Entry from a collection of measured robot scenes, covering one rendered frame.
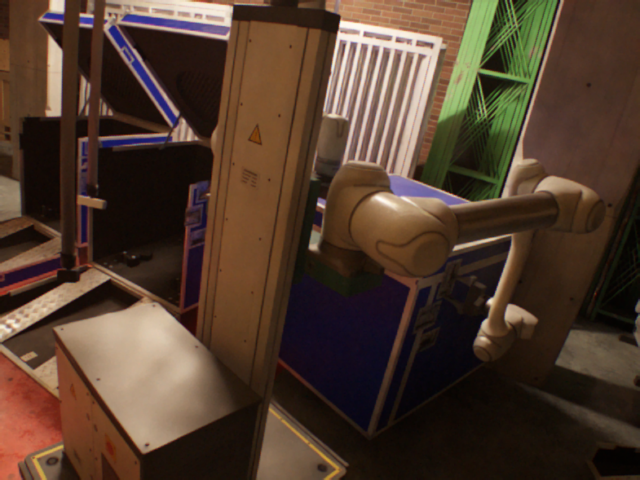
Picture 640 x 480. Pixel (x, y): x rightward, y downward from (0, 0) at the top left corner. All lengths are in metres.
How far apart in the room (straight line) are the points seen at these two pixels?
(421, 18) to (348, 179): 4.16
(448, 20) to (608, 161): 2.71
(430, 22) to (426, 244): 4.33
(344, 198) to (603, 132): 2.06
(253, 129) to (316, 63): 0.26
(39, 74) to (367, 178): 4.43
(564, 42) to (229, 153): 2.13
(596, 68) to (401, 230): 2.14
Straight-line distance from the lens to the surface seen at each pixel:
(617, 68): 2.97
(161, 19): 2.94
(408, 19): 5.24
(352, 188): 1.13
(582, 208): 1.41
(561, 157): 2.94
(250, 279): 1.31
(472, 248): 2.07
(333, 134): 1.61
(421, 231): 0.97
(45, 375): 2.66
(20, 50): 5.50
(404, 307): 1.84
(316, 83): 1.10
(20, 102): 5.55
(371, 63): 4.11
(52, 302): 3.10
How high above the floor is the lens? 1.65
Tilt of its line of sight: 21 degrees down
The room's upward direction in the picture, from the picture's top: 11 degrees clockwise
